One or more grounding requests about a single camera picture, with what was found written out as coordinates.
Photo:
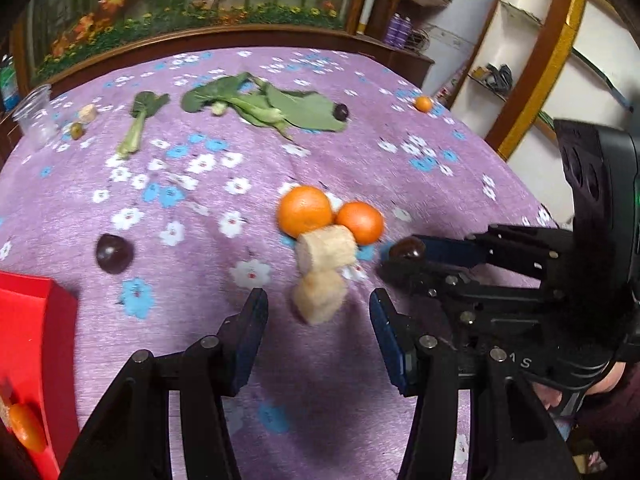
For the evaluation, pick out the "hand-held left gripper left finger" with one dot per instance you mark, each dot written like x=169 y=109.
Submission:
x=247 y=332

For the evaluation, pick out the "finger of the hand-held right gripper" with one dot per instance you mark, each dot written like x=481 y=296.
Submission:
x=460 y=251
x=440 y=282

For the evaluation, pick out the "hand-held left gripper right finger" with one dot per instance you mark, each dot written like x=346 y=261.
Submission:
x=391 y=345

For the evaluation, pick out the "dark plum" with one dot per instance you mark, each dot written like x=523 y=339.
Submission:
x=341 y=111
x=406 y=249
x=114 y=253

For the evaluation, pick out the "small orange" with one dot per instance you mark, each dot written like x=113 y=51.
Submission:
x=424 y=104

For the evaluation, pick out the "red box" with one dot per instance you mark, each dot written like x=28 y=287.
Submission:
x=35 y=355

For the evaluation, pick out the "person's right hand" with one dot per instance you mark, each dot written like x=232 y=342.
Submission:
x=612 y=379

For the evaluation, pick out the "purple floral tablecloth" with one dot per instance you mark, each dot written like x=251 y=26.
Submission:
x=210 y=210

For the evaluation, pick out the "dark bag on shelf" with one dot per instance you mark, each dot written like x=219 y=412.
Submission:
x=496 y=76

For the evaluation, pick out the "large green vegetable leaf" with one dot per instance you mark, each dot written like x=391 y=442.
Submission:
x=307 y=112

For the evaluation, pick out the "purple spray can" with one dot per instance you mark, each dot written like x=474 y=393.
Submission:
x=406 y=31
x=395 y=30

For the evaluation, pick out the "small bok choy stalk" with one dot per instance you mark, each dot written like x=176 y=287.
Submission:
x=140 y=120

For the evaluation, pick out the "green bok choy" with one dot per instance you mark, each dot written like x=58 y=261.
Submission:
x=215 y=95

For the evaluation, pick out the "small green fruit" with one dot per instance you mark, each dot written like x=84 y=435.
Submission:
x=76 y=131

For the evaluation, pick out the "clear plastic cup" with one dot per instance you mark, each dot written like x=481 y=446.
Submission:
x=35 y=117

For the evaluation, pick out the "wood-framed flower landscape panel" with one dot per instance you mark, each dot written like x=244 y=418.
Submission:
x=190 y=0

